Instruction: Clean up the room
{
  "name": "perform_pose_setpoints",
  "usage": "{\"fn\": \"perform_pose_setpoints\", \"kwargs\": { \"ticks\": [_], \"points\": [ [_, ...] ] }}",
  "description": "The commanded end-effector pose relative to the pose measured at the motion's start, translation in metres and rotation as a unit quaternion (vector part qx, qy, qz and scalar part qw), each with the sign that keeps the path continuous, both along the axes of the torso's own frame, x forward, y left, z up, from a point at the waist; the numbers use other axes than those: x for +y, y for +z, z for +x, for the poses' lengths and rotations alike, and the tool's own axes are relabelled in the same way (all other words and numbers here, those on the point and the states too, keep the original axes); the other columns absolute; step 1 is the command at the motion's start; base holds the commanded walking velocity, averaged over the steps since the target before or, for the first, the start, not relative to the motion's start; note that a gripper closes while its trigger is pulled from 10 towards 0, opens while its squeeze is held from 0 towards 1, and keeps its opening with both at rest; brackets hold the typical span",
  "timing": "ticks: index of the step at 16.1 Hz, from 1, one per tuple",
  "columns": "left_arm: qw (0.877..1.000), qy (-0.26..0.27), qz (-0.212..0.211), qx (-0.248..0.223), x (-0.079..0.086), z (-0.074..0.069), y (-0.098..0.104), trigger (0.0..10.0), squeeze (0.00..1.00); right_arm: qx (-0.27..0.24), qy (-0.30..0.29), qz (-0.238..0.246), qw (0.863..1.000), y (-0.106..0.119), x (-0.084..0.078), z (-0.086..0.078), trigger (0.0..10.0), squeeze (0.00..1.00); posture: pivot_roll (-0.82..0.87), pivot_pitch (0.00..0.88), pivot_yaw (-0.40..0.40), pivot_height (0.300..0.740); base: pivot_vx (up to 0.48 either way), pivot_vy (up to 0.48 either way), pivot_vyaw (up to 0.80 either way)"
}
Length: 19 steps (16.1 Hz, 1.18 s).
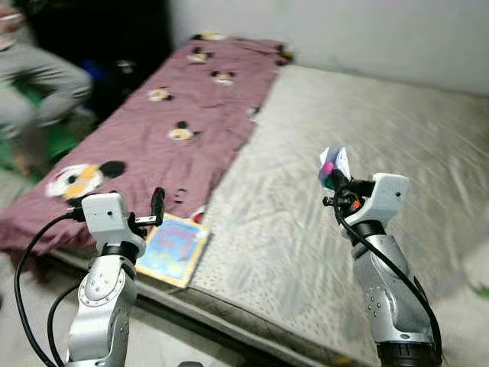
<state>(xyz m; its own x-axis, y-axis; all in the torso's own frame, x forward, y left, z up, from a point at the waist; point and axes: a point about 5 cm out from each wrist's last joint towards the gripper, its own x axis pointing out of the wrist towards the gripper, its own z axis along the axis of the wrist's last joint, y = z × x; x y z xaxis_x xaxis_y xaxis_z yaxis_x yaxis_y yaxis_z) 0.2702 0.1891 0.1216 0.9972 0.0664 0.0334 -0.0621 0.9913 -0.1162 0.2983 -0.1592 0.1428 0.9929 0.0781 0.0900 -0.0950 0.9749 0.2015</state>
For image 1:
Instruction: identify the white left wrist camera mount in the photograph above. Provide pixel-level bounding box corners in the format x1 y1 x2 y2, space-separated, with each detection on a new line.
80 191 146 257

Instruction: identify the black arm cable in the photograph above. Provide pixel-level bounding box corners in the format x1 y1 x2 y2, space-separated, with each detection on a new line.
14 210 85 367
332 195 444 367

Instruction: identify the small white pink blue toy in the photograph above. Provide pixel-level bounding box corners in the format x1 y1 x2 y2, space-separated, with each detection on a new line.
318 145 352 189

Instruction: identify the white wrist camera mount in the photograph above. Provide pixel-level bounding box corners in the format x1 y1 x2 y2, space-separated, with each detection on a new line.
355 173 411 230
80 191 146 257

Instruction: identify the purple Mickey print blanket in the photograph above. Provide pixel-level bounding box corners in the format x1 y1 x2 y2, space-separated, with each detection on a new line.
0 32 295 257

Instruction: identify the dark bed frame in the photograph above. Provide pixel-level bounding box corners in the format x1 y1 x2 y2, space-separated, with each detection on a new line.
46 256 306 367

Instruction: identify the person in grey trousers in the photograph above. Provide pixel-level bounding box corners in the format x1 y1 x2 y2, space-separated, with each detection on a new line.
0 0 94 173

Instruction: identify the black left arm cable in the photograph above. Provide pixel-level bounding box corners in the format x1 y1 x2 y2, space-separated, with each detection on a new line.
14 210 85 367

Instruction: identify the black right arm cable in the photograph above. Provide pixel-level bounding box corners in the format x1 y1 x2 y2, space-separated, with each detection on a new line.
332 195 444 367

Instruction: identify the colourful picture book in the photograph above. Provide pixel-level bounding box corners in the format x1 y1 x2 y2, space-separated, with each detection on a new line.
136 213 211 289

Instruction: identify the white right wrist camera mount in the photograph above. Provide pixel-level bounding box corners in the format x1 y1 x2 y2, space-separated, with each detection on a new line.
355 173 411 230

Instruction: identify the grey quilted mattress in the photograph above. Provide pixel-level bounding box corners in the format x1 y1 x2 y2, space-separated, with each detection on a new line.
46 63 489 367

